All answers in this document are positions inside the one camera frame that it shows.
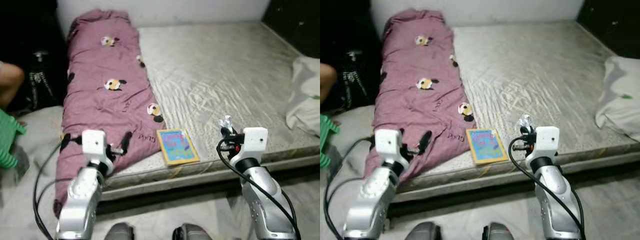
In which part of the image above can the grey left robot leg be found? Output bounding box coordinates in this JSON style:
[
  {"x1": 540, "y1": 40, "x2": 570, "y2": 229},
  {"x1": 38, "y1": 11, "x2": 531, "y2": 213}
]
[
  {"x1": 104, "y1": 222, "x2": 136, "y2": 240},
  {"x1": 405, "y1": 222, "x2": 443, "y2": 240}
]

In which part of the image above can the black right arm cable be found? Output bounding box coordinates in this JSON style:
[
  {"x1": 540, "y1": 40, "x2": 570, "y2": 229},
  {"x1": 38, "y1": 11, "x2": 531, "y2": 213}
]
[
  {"x1": 508, "y1": 137, "x2": 586, "y2": 240},
  {"x1": 216, "y1": 140, "x2": 301, "y2": 240}
]

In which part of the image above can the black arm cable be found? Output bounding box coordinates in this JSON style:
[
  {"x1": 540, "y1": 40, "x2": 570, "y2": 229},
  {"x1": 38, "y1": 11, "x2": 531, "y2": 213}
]
[
  {"x1": 32, "y1": 142, "x2": 83, "y2": 240},
  {"x1": 508, "y1": 137, "x2": 586, "y2": 240},
  {"x1": 216, "y1": 140, "x2": 301, "y2": 240},
  {"x1": 323, "y1": 138, "x2": 377, "y2": 240}
]

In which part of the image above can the grey quilted mattress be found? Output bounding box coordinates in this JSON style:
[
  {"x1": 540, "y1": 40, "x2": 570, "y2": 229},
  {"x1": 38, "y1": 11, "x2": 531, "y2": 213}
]
[
  {"x1": 95, "y1": 20, "x2": 321, "y2": 202},
  {"x1": 395, "y1": 20, "x2": 640, "y2": 203}
]

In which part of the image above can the white pillow with green tree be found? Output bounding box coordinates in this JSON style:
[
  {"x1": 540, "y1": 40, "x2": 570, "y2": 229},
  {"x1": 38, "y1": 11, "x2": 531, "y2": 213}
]
[
  {"x1": 595, "y1": 55, "x2": 640, "y2": 143},
  {"x1": 285, "y1": 56, "x2": 321, "y2": 138}
]

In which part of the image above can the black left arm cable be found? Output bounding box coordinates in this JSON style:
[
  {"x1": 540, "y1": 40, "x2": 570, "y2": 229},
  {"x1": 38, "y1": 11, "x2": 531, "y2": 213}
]
[
  {"x1": 32, "y1": 142, "x2": 83, "y2": 240},
  {"x1": 323, "y1": 138, "x2": 377, "y2": 240}
]

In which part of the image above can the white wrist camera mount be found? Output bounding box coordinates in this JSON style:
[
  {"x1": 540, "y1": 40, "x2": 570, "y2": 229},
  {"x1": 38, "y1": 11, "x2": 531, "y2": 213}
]
[
  {"x1": 534, "y1": 126, "x2": 560, "y2": 161},
  {"x1": 81, "y1": 129, "x2": 115, "y2": 171},
  {"x1": 241, "y1": 127, "x2": 269, "y2": 163},
  {"x1": 375, "y1": 128, "x2": 410, "y2": 168}
]

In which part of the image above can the pink quilt with cartoon print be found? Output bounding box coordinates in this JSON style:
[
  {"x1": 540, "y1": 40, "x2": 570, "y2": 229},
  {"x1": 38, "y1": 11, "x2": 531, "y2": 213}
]
[
  {"x1": 54, "y1": 9, "x2": 168, "y2": 218},
  {"x1": 362, "y1": 9, "x2": 478, "y2": 185}
]

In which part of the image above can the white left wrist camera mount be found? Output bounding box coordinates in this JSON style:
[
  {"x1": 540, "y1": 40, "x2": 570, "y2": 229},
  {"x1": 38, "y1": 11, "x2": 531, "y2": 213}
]
[
  {"x1": 375, "y1": 128, "x2": 410, "y2": 168},
  {"x1": 81, "y1": 129, "x2": 115, "y2": 171}
]

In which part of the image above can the colourful children's book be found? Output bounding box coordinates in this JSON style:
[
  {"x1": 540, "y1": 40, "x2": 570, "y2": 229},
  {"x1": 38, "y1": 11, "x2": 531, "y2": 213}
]
[
  {"x1": 466, "y1": 128, "x2": 510, "y2": 166},
  {"x1": 156, "y1": 128, "x2": 201, "y2": 167}
]

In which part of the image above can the black bag with white print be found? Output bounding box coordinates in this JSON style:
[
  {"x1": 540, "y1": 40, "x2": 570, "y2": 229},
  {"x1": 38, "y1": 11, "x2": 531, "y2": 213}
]
[
  {"x1": 340, "y1": 50, "x2": 373, "y2": 111},
  {"x1": 25, "y1": 50, "x2": 63, "y2": 108}
]

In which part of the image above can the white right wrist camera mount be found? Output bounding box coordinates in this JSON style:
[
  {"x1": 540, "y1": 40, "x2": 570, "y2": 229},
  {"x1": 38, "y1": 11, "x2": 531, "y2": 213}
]
[
  {"x1": 534, "y1": 126, "x2": 560, "y2": 161},
  {"x1": 241, "y1": 127, "x2": 269, "y2": 163}
]

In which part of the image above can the black tufted headboard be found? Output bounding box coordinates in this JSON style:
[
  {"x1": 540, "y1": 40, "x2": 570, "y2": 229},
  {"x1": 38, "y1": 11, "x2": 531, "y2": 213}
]
[
  {"x1": 576, "y1": 0, "x2": 640, "y2": 58},
  {"x1": 261, "y1": 0, "x2": 321, "y2": 58}
]

